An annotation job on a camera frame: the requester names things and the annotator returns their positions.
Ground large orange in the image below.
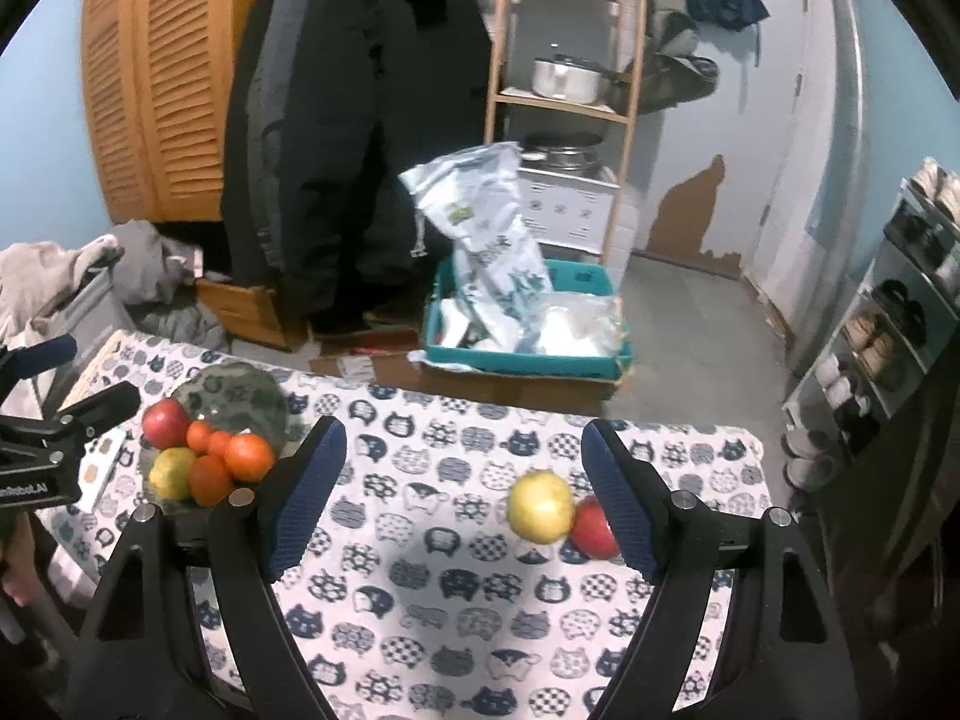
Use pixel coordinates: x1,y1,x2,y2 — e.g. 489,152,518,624
187,455,233,507
223,433,275,482

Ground printed plastic bag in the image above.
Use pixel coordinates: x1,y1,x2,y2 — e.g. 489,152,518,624
400,142,554,350

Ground wooden louvered wardrobe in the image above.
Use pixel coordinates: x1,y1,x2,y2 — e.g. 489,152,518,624
81,0,301,226

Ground silver pot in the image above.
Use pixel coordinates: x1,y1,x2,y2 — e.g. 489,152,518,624
531,55,623,102

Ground teal box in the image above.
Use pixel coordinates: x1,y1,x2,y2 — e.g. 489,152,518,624
420,259,635,383

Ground grey fabric bag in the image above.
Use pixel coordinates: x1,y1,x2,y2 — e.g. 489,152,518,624
30,270,140,406

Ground dark blue umbrella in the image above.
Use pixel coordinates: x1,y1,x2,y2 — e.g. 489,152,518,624
682,0,770,31

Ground red apple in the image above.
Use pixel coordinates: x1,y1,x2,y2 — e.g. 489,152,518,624
142,399,192,449
571,499,622,560

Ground shoe rack with shoes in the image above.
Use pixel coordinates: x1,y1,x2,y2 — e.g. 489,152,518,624
784,157,960,488

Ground black coat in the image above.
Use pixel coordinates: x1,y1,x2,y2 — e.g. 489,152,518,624
220,0,492,323

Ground cat print tablecloth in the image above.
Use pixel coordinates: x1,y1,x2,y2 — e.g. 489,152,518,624
34,330,773,720

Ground clear glass plate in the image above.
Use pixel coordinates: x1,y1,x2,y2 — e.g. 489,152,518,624
141,361,292,518

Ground grey clothing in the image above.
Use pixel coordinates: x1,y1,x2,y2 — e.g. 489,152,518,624
112,219,230,353

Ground metal shoe rack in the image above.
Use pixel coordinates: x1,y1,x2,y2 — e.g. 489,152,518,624
780,176,960,496

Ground person's left hand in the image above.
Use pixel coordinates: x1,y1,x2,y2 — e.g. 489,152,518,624
0,516,42,610

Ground green hanging bag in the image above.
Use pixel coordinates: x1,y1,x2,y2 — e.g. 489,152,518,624
607,11,721,115

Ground wooden drawer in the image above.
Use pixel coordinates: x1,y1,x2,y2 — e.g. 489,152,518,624
193,277,308,352

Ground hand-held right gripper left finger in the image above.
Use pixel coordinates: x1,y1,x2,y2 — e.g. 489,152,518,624
64,415,350,720

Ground wooden shelf rack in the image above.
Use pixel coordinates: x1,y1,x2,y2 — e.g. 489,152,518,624
484,0,650,271

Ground yellow lemon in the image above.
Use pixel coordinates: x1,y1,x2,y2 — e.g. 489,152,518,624
148,448,197,502

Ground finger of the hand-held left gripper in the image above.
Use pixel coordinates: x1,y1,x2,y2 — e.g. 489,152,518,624
45,381,142,440
0,335,78,391

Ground steel stock pot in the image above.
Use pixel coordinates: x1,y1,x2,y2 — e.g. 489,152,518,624
521,131,605,177

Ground yellow apple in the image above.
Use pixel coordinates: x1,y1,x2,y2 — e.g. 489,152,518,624
508,470,577,543

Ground clear plastic bag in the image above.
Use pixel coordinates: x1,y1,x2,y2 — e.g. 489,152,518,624
525,292,623,357

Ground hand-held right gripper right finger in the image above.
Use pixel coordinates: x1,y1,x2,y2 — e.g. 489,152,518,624
581,418,863,720

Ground white door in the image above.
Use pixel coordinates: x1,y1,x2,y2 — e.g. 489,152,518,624
739,0,863,316

